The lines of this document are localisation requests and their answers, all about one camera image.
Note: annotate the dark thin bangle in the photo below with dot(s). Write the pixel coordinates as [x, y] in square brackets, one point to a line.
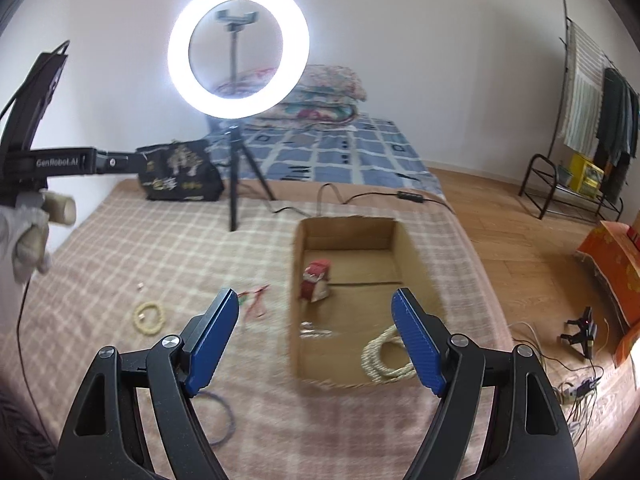
[229, 420]

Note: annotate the black phone holder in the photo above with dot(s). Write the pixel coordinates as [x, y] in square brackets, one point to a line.
[235, 17]

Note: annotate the striped towel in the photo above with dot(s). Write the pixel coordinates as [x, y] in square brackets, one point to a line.
[582, 95]

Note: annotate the beige plaid blanket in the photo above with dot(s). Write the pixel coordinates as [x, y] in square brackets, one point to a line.
[165, 245]

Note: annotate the cardboard box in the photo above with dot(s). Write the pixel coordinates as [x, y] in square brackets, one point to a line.
[350, 240]

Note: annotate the black tripod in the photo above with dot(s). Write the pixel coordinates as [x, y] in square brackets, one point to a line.
[234, 180]

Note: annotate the black printed bag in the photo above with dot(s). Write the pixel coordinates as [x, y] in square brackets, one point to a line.
[180, 170]

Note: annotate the folded floral quilts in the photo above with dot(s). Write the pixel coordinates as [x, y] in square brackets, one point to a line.
[330, 85]

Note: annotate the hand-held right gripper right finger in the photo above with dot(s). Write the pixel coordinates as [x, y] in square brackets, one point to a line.
[417, 345]

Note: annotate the power strip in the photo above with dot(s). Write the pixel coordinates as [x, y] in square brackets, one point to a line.
[580, 390]

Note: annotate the dark hanging clothes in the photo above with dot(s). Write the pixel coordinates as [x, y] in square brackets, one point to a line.
[617, 120]

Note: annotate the orange printed box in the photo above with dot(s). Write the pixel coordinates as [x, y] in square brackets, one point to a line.
[612, 260]

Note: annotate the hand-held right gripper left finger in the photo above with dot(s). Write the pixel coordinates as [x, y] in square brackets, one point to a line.
[215, 340]

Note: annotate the black clothes rack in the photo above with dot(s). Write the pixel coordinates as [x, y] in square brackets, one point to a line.
[537, 160]

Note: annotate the red wrist watch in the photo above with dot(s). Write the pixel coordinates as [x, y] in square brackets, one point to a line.
[315, 282]

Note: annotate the small black device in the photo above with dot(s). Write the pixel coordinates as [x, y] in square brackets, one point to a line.
[582, 332]

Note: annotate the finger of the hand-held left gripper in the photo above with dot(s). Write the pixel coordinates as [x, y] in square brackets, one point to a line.
[122, 162]

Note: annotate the person's left hand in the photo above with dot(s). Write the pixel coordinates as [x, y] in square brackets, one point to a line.
[27, 247]

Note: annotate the dark striped cloth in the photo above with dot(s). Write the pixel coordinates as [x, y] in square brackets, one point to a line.
[22, 440]

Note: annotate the blue checked bed sheet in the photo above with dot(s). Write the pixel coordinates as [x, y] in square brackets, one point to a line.
[345, 155]

